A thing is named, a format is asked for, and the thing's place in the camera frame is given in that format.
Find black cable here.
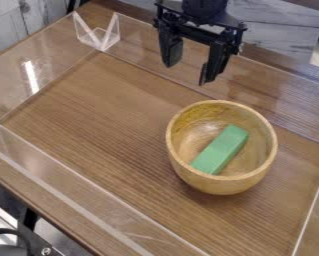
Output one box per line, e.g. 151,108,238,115
0,227,33,256

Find black table leg frame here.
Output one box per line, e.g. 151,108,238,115
17,208,64,256

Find green rectangular block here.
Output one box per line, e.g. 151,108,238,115
189,125,248,175

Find clear acrylic corner bracket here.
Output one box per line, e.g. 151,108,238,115
72,12,120,52

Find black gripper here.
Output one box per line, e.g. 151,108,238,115
153,0,247,85

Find brown wooden bowl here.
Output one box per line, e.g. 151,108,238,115
165,100,278,195

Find clear acrylic tray wall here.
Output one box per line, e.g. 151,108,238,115
0,4,319,256

